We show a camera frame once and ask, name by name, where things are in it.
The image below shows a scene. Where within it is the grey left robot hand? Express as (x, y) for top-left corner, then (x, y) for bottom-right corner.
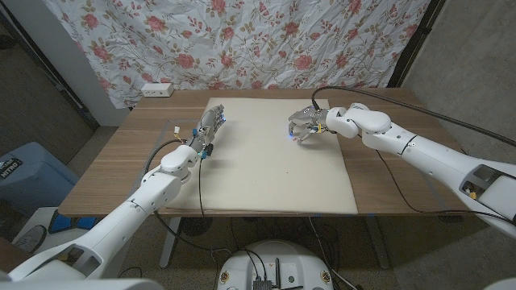
(185, 104), (227, 153)

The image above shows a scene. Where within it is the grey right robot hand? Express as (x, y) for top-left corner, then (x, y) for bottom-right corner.
(287, 105), (330, 145)

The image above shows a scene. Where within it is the cream foam board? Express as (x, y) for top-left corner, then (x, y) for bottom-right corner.
(164, 97), (359, 215)

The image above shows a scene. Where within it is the white power strip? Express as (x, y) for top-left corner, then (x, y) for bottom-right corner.
(140, 82), (175, 98)

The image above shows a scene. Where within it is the floral backdrop cloth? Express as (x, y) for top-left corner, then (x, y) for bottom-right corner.
(42, 0), (432, 110)

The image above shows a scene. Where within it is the black floor fan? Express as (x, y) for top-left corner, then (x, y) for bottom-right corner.
(179, 217), (213, 238)

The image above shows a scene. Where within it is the white table leg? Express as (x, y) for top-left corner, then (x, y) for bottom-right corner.
(364, 216), (391, 270)
(159, 216), (182, 269)

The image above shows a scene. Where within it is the black backdrop stand pole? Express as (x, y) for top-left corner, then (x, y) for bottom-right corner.
(386, 0), (447, 89)

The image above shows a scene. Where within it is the white robot torso base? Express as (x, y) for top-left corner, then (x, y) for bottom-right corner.
(217, 240), (335, 290)

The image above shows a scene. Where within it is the blue storage case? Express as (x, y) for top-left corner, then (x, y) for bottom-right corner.
(0, 141), (80, 217)

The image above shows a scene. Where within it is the white and blue floor object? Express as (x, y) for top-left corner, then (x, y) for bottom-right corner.
(11, 207), (98, 255)

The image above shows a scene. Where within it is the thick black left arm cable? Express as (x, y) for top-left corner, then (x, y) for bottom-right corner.
(144, 139), (221, 253)

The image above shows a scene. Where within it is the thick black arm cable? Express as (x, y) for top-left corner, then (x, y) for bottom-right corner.
(144, 139), (221, 253)
(310, 85), (516, 148)

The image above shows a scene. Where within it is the thin black left wrist cable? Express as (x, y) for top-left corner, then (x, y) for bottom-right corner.
(197, 155), (207, 218)

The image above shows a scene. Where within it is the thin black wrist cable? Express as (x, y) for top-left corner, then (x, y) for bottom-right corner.
(197, 155), (207, 218)
(373, 147), (516, 225)

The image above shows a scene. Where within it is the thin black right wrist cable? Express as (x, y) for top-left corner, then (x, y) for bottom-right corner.
(373, 147), (516, 225)

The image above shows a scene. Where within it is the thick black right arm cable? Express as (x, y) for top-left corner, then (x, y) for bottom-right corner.
(310, 85), (516, 148)

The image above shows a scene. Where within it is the white floor cable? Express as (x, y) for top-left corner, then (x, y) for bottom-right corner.
(308, 217), (358, 290)

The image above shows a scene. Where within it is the dark wall rail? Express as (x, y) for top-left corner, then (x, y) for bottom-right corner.
(0, 7), (101, 132)

